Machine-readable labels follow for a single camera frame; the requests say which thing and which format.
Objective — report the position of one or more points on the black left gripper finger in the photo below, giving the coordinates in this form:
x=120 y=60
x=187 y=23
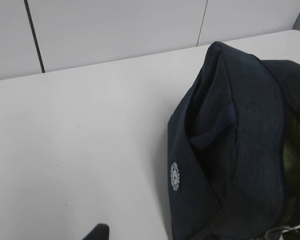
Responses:
x=100 y=232

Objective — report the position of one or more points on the dark blue lunch bag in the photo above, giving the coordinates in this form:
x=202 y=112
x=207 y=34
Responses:
x=225 y=140

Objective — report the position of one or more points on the green lidded glass container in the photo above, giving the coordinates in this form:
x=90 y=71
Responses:
x=291 y=164

